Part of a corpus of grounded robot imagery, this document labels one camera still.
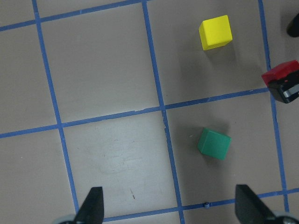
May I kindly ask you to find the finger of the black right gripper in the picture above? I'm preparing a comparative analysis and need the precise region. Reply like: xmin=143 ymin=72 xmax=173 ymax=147
xmin=287 ymin=14 xmax=299 ymax=37
xmin=268 ymin=72 xmax=299 ymax=103

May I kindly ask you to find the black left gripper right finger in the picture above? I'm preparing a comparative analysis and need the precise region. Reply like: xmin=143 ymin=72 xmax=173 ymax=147
xmin=235 ymin=184 xmax=276 ymax=224

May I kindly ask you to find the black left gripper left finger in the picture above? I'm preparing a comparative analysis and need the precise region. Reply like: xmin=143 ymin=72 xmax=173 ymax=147
xmin=73 ymin=187 xmax=103 ymax=224

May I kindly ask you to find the red wooden block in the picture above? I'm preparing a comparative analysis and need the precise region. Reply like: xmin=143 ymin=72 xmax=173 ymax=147
xmin=262 ymin=60 xmax=299 ymax=87

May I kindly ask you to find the green wooden block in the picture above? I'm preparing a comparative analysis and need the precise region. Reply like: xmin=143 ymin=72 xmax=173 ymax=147
xmin=197 ymin=127 xmax=232 ymax=160

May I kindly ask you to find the yellow wooden block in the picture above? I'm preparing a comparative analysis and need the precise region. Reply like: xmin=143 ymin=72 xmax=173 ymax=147
xmin=199 ymin=15 xmax=233 ymax=50

